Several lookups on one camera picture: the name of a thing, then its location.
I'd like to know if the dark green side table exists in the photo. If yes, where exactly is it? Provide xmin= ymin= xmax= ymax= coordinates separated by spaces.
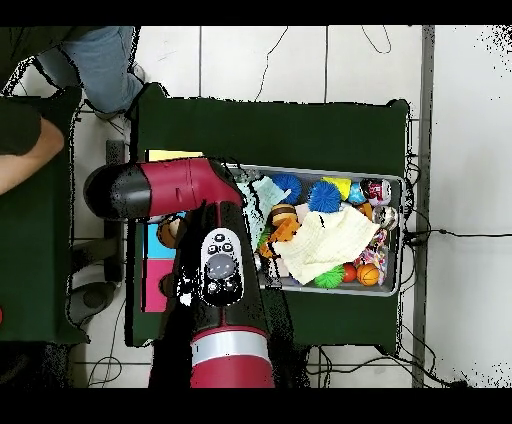
xmin=0 ymin=86 xmax=91 ymax=346

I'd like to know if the black floor cable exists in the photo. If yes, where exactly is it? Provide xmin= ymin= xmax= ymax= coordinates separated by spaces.
xmin=403 ymin=228 xmax=512 ymax=246

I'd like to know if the toy burger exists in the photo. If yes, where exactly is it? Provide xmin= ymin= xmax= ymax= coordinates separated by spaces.
xmin=270 ymin=203 xmax=298 ymax=228

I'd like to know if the yellow foam wedge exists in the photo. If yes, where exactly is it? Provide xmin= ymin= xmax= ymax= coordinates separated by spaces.
xmin=321 ymin=176 xmax=353 ymax=201

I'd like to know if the black upright bar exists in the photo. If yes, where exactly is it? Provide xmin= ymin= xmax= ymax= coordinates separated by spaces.
xmin=104 ymin=139 xmax=126 ymax=281

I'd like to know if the shallow mesh bin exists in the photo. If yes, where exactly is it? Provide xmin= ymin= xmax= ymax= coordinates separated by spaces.
xmin=229 ymin=163 xmax=405 ymax=298

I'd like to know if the dark green table cloth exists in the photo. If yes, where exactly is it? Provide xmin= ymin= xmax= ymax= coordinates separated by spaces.
xmin=125 ymin=82 xmax=411 ymax=355

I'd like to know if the polka-dot cloth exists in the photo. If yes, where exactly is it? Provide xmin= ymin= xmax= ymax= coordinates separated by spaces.
xmin=353 ymin=229 xmax=389 ymax=281

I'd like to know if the person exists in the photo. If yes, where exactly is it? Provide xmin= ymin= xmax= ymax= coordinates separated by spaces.
xmin=0 ymin=25 xmax=146 ymax=197

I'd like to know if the cream waffle cloth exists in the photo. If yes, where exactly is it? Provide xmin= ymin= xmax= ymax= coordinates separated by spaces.
xmin=271 ymin=205 xmax=381 ymax=285

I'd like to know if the wooden three-hole box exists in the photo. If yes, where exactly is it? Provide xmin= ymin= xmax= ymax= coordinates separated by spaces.
xmin=141 ymin=149 xmax=205 ymax=314

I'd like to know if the green spiky ball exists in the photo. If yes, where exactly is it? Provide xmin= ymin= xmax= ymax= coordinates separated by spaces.
xmin=313 ymin=264 xmax=346 ymax=290

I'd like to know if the mint green waffle cloth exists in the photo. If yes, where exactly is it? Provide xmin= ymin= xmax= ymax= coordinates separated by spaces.
xmin=235 ymin=175 xmax=291 ymax=249

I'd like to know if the crushed soda can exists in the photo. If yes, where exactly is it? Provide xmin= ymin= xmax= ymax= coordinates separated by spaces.
xmin=359 ymin=178 xmax=393 ymax=207

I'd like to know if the blue spiky ball with eyes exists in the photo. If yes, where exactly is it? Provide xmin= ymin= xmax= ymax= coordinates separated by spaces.
xmin=306 ymin=180 xmax=342 ymax=213

